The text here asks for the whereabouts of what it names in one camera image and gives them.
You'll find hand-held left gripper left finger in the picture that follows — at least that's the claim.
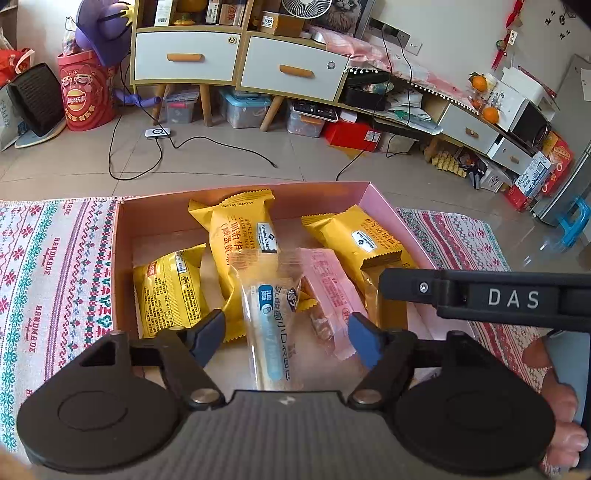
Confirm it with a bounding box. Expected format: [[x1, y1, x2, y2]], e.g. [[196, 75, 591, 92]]
[[78, 308, 227, 411]]

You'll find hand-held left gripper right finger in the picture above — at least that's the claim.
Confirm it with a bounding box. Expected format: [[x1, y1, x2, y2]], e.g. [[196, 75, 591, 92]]
[[346, 312, 492, 411]]

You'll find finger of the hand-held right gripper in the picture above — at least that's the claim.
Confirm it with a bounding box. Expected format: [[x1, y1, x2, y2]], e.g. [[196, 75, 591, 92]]
[[379, 268, 445, 319]]

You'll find yellow snack packet red label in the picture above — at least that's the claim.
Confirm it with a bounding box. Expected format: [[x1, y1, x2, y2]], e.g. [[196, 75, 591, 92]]
[[133, 244, 212, 340]]

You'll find yellow snack packet blue emblem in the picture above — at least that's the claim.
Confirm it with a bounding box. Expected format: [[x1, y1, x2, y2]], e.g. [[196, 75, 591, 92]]
[[301, 204, 420, 330]]

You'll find pink clear cake packet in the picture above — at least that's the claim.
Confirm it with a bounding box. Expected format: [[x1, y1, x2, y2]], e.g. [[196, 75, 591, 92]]
[[295, 247, 370, 361]]

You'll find clear blue bread packet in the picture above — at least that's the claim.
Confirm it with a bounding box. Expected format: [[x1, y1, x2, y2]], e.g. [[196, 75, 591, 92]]
[[228, 251, 308, 393]]

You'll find long yellow snack packet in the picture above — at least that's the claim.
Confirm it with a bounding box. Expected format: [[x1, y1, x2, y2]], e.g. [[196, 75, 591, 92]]
[[188, 186, 278, 344]]

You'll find pink cardboard box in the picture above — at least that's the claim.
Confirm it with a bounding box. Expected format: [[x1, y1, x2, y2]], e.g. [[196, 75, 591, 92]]
[[112, 181, 478, 393]]

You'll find person's right hand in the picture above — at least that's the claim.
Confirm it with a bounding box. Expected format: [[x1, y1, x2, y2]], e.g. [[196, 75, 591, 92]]
[[524, 337, 590, 478]]

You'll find blue plastic stool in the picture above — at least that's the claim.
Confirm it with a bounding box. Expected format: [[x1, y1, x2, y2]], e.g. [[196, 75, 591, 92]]
[[555, 196, 591, 248]]

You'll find red printed carton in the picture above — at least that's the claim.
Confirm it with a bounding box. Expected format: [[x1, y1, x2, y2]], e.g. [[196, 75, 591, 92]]
[[505, 131, 575, 212]]

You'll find red flat box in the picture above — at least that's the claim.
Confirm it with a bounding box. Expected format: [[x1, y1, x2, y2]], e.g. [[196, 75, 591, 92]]
[[322, 120, 384, 151]]

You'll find long low wooden stand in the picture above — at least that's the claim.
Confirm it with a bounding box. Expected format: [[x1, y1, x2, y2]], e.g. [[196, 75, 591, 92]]
[[342, 69, 555, 178]]

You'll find grey fridge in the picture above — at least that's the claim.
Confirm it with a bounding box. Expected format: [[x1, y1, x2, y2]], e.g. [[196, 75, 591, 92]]
[[530, 54, 591, 228]]

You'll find patterned woven mat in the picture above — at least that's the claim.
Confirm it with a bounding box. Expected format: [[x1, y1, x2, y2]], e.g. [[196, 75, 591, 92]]
[[0, 198, 555, 455]]

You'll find white microwave oven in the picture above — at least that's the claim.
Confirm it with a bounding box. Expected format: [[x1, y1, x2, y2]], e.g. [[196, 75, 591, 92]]
[[499, 68, 559, 146]]

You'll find clear storage box black lid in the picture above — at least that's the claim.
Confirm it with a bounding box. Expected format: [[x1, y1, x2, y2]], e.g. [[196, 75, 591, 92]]
[[286, 100, 341, 138]]

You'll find clear storage box blue lid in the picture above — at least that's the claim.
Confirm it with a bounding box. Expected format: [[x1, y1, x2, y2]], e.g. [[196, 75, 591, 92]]
[[218, 89, 271, 130]]

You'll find clear storage box grey lid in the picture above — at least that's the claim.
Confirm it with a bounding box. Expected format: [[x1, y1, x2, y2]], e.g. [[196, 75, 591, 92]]
[[163, 89, 200, 124]]

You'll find pink floral cloth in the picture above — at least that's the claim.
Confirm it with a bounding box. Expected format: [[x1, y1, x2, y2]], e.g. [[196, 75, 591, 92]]
[[308, 25, 465, 95]]

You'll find low cabinet white drawer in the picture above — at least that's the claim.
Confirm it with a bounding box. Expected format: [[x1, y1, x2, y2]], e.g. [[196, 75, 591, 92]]
[[235, 9, 352, 133]]

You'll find red round bucket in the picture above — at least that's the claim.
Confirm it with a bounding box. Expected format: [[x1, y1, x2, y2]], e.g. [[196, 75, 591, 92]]
[[57, 50, 117, 133]]

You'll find framed cat picture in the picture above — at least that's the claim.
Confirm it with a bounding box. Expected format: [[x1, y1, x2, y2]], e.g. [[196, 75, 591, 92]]
[[325, 0, 376, 38]]

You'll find tall shelf cabinet white drawer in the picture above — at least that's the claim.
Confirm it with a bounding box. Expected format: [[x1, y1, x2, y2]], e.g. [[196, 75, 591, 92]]
[[129, 0, 252, 127]]

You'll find small cardboard box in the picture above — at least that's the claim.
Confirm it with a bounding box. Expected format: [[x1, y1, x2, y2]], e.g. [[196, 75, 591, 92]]
[[259, 11, 306, 36]]

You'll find black mesh basket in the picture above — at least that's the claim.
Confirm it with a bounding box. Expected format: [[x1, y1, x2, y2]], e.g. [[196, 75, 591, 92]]
[[7, 62, 66, 138]]

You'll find white desk fan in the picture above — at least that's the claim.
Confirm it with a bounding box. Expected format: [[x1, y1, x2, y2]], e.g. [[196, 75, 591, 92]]
[[281, 0, 334, 38]]

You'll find white paper bag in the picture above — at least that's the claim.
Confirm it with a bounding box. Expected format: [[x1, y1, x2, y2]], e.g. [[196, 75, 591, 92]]
[[0, 84, 23, 152]]

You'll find yellow fruit ornament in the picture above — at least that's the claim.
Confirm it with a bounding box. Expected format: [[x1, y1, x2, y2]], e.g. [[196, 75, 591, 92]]
[[173, 0, 204, 26]]

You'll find purple plush toy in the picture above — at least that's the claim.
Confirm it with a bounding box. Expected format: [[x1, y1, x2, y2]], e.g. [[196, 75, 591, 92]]
[[75, 0, 163, 110]]

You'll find white carton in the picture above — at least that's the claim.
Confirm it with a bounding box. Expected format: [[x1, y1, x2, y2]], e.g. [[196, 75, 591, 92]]
[[154, 0, 178, 26]]

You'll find red plastic bag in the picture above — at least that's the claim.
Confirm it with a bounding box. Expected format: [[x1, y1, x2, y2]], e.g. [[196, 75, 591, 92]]
[[0, 47, 36, 87]]

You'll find black cable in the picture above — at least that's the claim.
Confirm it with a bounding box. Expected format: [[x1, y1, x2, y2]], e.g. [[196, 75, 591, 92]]
[[161, 135, 278, 169]]

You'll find red wall hanging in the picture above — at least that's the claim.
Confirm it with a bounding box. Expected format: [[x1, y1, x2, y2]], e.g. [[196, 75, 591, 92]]
[[491, 0, 526, 70]]

